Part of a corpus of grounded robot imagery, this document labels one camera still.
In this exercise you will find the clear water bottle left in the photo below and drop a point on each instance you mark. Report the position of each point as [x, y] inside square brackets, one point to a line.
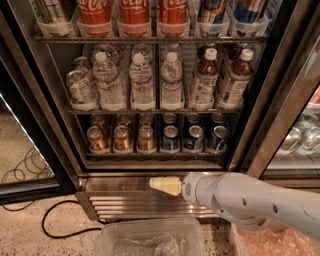
[109, 83]

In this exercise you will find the stainless steel fridge grille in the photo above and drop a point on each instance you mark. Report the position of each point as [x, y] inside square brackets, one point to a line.
[115, 197]

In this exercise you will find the red coca-cola bottle left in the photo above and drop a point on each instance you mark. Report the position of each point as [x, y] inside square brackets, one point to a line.
[95, 14]

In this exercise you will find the brown tea bottle left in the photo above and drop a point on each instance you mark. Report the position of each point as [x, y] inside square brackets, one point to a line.
[204, 81]

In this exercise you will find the red coca-cola bottle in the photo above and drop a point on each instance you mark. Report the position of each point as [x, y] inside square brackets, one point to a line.
[95, 14]
[172, 16]
[134, 17]

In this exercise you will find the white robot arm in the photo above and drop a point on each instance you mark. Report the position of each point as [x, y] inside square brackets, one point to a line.
[247, 201]

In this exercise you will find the gold can front left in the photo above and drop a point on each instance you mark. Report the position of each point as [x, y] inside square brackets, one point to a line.
[96, 138]

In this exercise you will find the red coca-cola bottle right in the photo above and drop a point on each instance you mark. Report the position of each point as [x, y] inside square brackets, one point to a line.
[172, 16]

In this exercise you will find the gold can rear left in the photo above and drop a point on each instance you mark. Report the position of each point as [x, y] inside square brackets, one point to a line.
[97, 120]

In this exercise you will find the gold can front middle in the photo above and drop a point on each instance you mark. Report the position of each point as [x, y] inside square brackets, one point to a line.
[121, 138]

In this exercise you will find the gold can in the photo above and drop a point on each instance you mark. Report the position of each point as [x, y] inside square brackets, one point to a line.
[96, 138]
[145, 138]
[97, 120]
[123, 119]
[146, 119]
[121, 138]

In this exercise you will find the blue pepsi can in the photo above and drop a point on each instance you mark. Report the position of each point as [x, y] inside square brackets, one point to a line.
[194, 138]
[218, 138]
[192, 119]
[170, 138]
[169, 119]
[217, 119]

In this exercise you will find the clear water bottle middle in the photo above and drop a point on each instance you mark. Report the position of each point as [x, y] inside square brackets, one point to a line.
[142, 86]

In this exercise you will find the gold can rear middle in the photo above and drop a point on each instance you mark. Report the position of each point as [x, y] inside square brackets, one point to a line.
[123, 119]

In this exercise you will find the silver can behind right door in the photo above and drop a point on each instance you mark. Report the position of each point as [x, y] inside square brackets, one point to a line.
[309, 141]

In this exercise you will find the clear water bottle right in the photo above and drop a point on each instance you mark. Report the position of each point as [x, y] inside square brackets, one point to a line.
[171, 82]

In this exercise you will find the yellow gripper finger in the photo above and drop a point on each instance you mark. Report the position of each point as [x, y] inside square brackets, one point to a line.
[169, 185]

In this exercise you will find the clear plastic bin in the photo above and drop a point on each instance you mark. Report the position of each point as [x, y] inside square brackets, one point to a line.
[156, 237]

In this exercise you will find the blue pepsi bottle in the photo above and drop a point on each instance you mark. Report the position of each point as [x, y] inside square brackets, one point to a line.
[248, 18]
[210, 19]

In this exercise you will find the open glass fridge door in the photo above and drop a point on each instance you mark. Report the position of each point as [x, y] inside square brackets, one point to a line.
[29, 168]

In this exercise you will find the brown tea bottle right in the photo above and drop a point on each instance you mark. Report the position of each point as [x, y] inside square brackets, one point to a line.
[234, 80]

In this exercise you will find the clear water bottle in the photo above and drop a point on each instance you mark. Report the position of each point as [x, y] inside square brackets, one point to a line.
[171, 82]
[109, 83]
[142, 86]

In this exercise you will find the blue pepsi bottle left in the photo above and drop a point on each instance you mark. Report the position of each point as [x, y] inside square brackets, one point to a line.
[210, 19]

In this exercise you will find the blue pepsi bottle right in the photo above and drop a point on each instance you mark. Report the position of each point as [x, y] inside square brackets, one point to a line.
[248, 18]

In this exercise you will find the gold can front right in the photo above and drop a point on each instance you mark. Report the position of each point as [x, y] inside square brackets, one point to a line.
[145, 138]

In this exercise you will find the bin with pink bubble wrap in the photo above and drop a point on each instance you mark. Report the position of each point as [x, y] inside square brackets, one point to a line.
[276, 240]

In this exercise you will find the brown tea bottle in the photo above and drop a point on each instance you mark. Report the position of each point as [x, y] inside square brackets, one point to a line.
[234, 80]
[204, 81]

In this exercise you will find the silver green can rear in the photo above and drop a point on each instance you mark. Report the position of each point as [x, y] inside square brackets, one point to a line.
[82, 63]

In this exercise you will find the red coca-cola bottle middle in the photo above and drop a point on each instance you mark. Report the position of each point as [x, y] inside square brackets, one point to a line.
[134, 17]

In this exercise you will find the gold can rear right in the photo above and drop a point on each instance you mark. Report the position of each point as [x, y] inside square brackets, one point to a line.
[146, 119]

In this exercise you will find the green white bottle top shelf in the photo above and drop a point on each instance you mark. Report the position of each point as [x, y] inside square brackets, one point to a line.
[54, 17]

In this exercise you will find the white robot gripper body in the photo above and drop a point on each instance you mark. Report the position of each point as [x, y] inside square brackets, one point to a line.
[190, 187]

